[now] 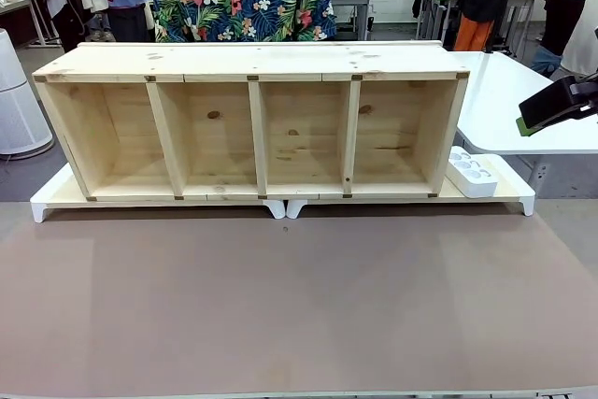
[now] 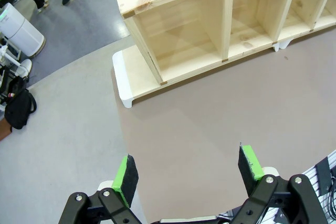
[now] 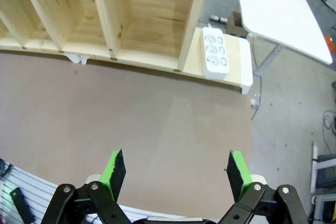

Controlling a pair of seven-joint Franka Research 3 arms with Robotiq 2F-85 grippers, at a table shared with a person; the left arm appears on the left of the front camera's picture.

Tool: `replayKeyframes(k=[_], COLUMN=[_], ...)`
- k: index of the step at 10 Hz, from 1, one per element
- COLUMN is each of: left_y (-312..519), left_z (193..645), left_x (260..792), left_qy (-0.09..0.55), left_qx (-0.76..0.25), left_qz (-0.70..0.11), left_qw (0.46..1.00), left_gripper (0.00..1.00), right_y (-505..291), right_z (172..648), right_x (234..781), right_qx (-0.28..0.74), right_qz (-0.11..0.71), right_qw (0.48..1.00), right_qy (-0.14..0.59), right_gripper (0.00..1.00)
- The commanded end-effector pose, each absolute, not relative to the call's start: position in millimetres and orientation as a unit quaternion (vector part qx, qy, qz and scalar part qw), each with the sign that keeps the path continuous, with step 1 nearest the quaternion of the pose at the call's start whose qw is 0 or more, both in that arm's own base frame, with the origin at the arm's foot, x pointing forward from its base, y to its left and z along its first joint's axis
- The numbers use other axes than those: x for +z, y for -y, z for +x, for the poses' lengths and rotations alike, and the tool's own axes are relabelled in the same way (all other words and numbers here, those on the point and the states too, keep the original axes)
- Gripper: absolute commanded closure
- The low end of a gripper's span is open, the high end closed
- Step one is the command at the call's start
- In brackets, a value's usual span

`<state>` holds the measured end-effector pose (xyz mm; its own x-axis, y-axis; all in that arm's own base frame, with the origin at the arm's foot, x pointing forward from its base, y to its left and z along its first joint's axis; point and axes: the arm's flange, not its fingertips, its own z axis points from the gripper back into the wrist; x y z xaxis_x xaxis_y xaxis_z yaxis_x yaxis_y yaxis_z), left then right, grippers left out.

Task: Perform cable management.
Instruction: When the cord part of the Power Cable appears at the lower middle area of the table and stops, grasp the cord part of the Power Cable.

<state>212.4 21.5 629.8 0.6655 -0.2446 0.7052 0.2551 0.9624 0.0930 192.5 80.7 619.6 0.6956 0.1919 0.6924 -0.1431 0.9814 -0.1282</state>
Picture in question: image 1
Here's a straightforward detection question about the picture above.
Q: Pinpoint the white-legged wooden riser board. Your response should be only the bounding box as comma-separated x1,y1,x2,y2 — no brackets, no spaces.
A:
29,163,286,224
285,154,536,221

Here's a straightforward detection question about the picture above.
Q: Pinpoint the four-compartment pine wood shelf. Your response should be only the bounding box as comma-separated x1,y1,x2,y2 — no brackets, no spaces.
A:
32,40,471,202

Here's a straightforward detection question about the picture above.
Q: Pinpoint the white cylindrical air purifier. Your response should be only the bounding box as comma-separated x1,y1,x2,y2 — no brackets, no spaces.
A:
0,28,54,157

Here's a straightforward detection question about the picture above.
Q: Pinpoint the light background desk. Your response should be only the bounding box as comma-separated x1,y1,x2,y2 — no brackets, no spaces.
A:
0,0,50,49

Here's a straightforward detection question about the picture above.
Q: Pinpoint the white side table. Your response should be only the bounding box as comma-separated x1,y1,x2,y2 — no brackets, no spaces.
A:
440,50,598,185

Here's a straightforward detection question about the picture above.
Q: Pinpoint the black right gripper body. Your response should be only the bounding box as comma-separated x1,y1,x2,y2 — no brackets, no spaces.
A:
565,74,598,116

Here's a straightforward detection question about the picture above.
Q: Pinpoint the white power strip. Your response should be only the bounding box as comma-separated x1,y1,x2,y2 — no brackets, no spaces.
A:
444,145,501,199

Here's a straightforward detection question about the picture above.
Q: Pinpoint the grey metal-legged background table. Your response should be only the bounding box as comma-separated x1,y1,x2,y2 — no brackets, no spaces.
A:
413,0,462,43

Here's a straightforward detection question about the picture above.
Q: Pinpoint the person in white shirt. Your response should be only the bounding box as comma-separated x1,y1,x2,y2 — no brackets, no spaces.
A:
532,0,598,77

